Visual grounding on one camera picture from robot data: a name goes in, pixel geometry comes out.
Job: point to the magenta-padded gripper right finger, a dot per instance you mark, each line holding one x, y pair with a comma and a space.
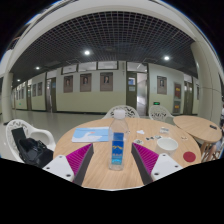
163, 165

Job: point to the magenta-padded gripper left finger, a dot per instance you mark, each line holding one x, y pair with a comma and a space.
60, 166

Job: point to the clear blue-labelled water bottle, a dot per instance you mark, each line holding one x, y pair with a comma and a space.
118, 146

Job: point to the white marbled mug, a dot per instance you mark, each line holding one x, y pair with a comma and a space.
166, 146

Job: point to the flat round red coaster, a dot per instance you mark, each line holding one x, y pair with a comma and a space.
189, 156

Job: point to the black bag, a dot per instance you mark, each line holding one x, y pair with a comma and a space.
33, 151

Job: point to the clear plastic wrapper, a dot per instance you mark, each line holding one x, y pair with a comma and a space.
164, 130

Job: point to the white lattice chair with bag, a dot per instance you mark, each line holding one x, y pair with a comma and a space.
40, 135

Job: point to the white paper scrap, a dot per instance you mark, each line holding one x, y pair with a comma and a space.
140, 132

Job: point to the light blue booklet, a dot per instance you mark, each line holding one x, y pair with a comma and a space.
88, 134

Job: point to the round wooden side table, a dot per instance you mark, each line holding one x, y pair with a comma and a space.
196, 126

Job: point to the black phone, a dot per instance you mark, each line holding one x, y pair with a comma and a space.
213, 127

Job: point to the person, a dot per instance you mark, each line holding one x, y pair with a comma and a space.
222, 115

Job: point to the dark-framed open door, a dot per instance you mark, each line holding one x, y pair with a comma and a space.
131, 90

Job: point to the round ceiling lights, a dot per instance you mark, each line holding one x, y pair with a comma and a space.
86, 52

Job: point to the framed wall portraits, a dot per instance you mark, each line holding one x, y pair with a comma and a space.
106, 81

